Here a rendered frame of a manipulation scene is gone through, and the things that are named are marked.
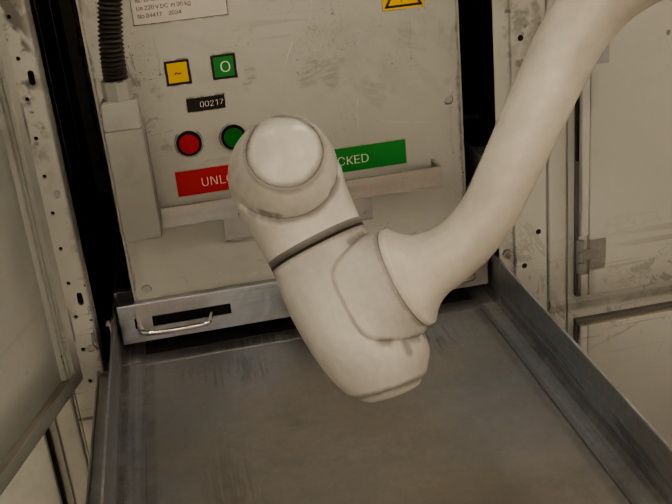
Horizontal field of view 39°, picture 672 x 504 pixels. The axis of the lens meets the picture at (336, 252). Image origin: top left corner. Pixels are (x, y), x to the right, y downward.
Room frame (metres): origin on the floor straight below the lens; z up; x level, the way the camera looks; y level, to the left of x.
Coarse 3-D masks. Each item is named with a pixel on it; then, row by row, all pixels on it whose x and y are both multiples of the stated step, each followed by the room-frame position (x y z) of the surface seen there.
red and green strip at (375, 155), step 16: (368, 144) 1.27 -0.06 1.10; (384, 144) 1.27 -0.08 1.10; (400, 144) 1.28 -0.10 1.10; (352, 160) 1.27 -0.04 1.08; (368, 160) 1.27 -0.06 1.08; (384, 160) 1.27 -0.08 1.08; (400, 160) 1.28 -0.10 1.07; (176, 176) 1.23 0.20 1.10; (192, 176) 1.24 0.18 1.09; (208, 176) 1.24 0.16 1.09; (224, 176) 1.24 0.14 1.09; (192, 192) 1.23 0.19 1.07; (208, 192) 1.24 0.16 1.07
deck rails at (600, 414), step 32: (512, 288) 1.20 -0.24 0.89; (512, 320) 1.19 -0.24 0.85; (544, 320) 1.09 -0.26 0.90; (544, 352) 1.09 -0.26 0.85; (576, 352) 0.99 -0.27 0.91; (128, 384) 1.12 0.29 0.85; (544, 384) 1.01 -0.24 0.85; (576, 384) 0.99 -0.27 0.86; (608, 384) 0.90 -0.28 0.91; (128, 416) 1.04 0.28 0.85; (576, 416) 0.94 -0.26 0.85; (608, 416) 0.90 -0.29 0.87; (640, 416) 0.83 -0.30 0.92; (128, 448) 0.97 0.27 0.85; (608, 448) 0.87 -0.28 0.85; (640, 448) 0.83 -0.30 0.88; (128, 480) 0.90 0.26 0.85; (640, 480) 0.81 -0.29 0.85
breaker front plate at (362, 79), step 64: (128, 0) 1.23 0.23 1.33; (256, 0) 1.25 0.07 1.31; (320, 0) 1.27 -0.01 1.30; (448, 0) 1.29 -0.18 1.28; (128, 64) 1.23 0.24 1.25; (192, 64) 1.24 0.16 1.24; (256, 64) 1.25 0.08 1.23; (320, 64) 1.26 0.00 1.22; (384, 64) 1.28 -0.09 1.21; (448, 64) 1.29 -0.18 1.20; (192, 128) 1.24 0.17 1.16; (320, 128) 1.26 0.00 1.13; (384, 128) 1.28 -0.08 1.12; (448, 128) 1.29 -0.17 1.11; (448, 192) 1.29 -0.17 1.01; (128, 256) 1.22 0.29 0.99; (192, 256) 1.23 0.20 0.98; (256, 256) 1.25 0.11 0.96
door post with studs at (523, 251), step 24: (504, 0) 1.26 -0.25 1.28; (528, 0) 1.26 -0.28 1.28; (504, 24) 1.26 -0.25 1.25; (528, 24) 1.26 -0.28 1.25; (504, 48) 1.26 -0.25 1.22; (504, 72) 1.26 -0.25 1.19; (504, 96) 1.26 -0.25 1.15; (528, 216) 1.26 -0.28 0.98; (504, 240) 1.26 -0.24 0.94; (528, 240) 1.26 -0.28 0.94; (528, 264) 1.26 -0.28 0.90; (528, 288) 1.26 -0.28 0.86
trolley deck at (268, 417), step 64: (448, 320) 1.22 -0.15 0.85; (192, 384) 1.11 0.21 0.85; (256, 384) 1.09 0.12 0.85; (320, 384) 1.07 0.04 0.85; (448, 384) 1.04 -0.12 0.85; (512, 384) 1.03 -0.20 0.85; (192, 448) 0.96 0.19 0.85; (256, 448) 0.94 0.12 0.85; (320, 448) 0.93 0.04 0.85; (384, 448) 0.92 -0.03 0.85; (448, 448) 0.91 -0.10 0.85; (512, 448) 0.89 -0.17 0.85; (576, 448) 0.88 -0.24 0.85
